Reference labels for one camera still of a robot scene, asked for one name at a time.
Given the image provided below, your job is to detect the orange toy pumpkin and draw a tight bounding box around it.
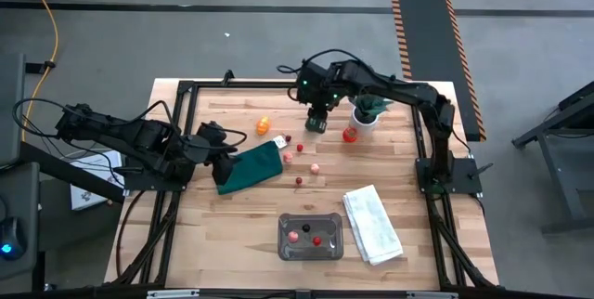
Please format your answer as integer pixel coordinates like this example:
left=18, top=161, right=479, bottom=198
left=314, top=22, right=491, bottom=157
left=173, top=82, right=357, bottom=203
left=255, top=116, right=272, bottom=137

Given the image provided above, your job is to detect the green succulent in white pot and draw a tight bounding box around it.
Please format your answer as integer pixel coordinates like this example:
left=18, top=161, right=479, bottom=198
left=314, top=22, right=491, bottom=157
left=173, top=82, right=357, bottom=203
left=347, top=93, right=394, bottom=137

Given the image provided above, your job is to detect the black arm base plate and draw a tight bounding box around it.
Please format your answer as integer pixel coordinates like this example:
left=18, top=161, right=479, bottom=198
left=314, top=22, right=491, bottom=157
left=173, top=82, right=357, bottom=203
left=415, top=157, right=484, bottom=194
left=123, top=157, right=191, bottom=192

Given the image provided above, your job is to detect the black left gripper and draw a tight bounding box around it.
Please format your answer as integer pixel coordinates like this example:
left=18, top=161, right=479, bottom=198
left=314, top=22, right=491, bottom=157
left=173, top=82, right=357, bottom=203
left=197, top=121, right=241, bottom=187

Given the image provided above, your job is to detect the silver metal bracket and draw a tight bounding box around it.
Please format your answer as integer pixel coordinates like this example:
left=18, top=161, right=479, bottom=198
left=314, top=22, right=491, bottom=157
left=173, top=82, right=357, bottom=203
left=406, top=291, right=458, bottom=299
left=147, top=289, right=200, bottom=299

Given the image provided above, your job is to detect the black diagonal beam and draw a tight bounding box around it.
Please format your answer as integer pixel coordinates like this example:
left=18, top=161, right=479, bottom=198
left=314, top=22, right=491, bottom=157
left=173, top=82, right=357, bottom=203
left=18, top=140, right=126, bottom=205

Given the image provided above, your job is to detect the dark grey metal stand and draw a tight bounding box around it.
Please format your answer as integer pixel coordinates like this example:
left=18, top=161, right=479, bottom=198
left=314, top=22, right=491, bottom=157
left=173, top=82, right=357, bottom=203
left=511, top=80, right=594, bottom=235

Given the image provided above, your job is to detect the black computer mouse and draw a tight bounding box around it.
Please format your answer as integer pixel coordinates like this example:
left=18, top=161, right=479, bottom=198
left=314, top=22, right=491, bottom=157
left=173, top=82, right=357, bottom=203
left=0, top=217, right=27, bottom=262

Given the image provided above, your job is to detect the white printed booklet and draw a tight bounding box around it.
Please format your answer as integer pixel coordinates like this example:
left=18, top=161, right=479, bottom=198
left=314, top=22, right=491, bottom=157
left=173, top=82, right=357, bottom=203
left=69, top=149, right=125, bottom=211

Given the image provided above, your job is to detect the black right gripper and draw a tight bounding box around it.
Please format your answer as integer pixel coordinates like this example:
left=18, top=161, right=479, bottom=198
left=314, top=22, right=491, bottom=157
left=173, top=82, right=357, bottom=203
left=295, top=60, right=342, bottom=134

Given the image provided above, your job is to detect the yellow cable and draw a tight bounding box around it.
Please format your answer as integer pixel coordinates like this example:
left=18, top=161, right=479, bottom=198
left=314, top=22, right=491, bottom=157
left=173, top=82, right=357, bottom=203
left=17, top=0, right=59, bottom=142

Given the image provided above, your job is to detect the grey side desk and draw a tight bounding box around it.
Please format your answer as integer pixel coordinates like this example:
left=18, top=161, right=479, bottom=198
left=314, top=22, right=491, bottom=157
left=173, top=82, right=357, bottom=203
left=0, top=52, right=42, bottom=291

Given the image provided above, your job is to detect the white folded towel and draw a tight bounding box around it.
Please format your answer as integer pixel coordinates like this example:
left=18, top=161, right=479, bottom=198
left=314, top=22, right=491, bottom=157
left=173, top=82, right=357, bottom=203
left=342, top=184, right=404, bottom=267

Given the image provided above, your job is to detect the black orange-striped floor mat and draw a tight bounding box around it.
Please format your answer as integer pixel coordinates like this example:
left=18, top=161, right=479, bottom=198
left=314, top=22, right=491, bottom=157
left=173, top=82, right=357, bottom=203
left=389, top=0, right=487, bottom=142

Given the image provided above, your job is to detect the dark green cloth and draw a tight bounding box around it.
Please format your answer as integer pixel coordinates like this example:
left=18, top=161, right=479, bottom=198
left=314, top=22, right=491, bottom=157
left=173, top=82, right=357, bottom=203
left=216, top=140, right=284, bottom=196

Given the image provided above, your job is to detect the grey translucent plastic container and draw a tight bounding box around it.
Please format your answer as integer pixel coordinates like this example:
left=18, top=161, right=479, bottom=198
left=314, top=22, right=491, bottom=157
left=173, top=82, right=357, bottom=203
left=277, top=212, right=345, bottom=262

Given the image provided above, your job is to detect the dark brown cable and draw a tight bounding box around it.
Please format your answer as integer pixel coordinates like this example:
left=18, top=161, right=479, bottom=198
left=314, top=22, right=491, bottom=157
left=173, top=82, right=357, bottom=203
left=115, top=189, right=146, bottom=278

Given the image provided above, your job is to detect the black floor cable clip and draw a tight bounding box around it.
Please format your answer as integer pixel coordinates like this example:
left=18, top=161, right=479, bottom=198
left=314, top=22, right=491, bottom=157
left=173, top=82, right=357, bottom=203
left=25, top=59, right=57, bottom=75

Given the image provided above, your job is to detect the black aluminium table frame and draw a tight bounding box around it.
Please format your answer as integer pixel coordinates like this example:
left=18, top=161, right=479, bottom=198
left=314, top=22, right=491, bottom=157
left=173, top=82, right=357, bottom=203
left=102, top=69, right=501, bottom=299

